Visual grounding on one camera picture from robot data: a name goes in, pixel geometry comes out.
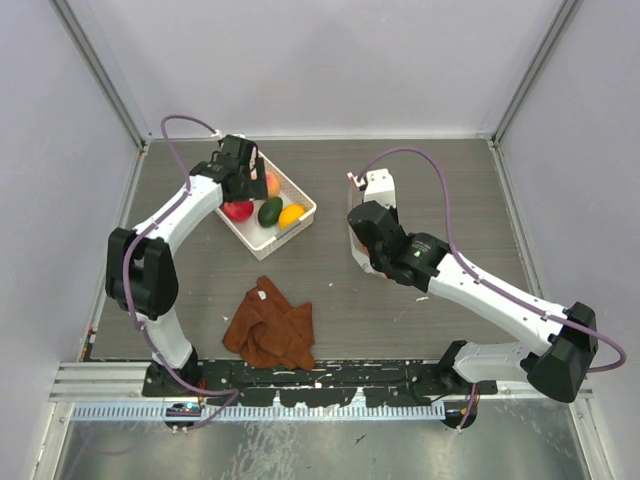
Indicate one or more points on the white slotted cable duct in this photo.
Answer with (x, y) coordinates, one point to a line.
(187, 411)

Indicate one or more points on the dark green avocado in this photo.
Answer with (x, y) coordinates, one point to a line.
(269, 213)

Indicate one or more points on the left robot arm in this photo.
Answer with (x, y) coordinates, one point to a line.
(141, 275)

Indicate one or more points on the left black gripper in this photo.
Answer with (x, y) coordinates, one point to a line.
(255, 189)

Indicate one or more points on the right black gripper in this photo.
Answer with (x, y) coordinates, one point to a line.
(392, 210)

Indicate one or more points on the right aluminium frame post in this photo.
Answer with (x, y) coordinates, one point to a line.
(560, 22)

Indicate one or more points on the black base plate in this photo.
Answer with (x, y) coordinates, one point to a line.
(392, 383)

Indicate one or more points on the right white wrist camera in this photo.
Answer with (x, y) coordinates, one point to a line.
(376, 185)

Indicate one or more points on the left aluminium frame post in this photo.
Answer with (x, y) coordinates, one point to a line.
(84, 30)

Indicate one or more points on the brown cloth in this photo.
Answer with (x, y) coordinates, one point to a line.
(268, 332)

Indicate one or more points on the white plastic basket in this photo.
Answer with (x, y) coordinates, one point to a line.
(262, 242)

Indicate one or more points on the aluminium frame post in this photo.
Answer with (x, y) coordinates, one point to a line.
(84, 30)
(560, 22)

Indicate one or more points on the pink peach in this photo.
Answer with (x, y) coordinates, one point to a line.
(273, 185)

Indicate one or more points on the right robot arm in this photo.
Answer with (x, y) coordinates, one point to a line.
(554, 346)

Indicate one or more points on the clear zip top bag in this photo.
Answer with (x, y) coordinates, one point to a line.
(358, 251)

